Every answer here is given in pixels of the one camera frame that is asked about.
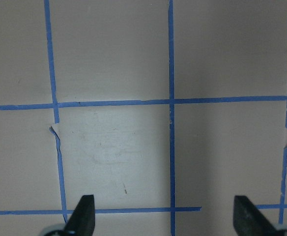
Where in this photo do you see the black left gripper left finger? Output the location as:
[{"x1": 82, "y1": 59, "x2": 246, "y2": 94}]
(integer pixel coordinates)
[{"x1": 63, "y1": 195, "x2": 95, "y2": 236}]

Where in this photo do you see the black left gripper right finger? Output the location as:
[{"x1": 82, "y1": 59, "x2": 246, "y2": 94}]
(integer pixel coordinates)
[{"x1": 233, "y1": 195, "x2": 281, "y2": 236}]

